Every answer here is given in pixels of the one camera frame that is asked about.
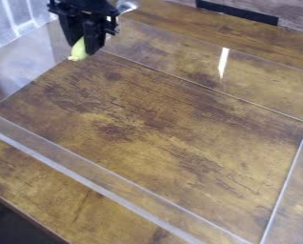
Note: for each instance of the clear acrylic enclosure wall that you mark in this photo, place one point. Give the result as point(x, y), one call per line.
point(167, 140)

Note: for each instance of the black bar on table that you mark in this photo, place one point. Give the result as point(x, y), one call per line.
point(236, 12)

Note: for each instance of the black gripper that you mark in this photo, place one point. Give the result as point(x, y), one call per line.
point(69, 10)

